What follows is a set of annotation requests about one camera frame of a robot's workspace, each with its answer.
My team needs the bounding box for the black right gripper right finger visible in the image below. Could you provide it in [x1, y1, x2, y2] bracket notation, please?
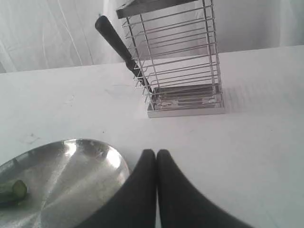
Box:
[157, 149, 240, 228]

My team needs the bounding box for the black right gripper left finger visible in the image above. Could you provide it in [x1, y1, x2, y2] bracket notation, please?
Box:
[77, 149, 157, 228]

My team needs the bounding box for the black handled knife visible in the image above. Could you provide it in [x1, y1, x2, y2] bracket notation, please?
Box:
[95, 15, 152, 93]

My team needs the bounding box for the round steel plate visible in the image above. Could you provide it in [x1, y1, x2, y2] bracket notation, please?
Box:
[0, 139, 130, 228]

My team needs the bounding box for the silver wire utensil holder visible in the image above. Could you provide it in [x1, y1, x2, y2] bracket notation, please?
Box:
[116, 0, 225, 118]

